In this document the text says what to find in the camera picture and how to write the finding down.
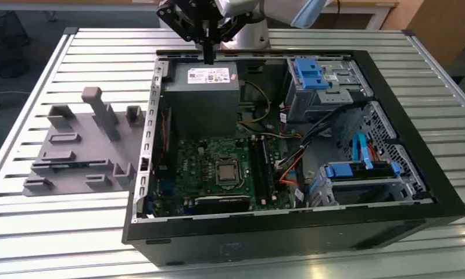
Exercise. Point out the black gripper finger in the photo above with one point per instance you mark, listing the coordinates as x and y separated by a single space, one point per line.
182 29
227 32

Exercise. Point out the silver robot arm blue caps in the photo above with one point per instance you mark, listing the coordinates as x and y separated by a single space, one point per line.
252 35

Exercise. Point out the black RAM slot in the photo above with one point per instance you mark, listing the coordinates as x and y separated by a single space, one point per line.
259 174

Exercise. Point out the blue drive bay latch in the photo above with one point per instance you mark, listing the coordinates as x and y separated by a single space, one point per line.
308 74

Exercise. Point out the grey power supply unit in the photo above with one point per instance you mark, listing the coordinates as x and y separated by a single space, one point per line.
198 110

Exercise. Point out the grey metal drive cage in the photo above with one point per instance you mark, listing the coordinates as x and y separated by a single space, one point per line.
346 78

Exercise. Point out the wooden desk white legs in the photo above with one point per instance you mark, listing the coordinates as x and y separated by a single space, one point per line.
380 17

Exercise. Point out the black mesh waste basket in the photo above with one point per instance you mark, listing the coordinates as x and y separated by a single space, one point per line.
7 43

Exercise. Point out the grey parts rack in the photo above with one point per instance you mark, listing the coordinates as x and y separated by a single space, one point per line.
86 139

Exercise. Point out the green motherboard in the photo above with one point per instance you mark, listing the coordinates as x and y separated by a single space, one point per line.
194 162

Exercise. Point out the silver CPU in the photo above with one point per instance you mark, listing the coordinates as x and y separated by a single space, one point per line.
227 171

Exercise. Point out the wooden cabinet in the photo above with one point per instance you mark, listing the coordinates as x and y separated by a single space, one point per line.
442 29

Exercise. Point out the hard disk in blue carrier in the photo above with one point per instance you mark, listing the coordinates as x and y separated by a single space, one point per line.
339 171

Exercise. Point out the black graphics card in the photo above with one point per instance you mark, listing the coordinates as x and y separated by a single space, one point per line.
220 203

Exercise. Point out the black PC case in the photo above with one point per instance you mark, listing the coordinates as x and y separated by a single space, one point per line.
295 241

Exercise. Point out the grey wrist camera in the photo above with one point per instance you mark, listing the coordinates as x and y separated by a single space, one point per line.
238 7

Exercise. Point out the blue plastic bracket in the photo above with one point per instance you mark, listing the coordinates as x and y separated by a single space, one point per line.
315 190

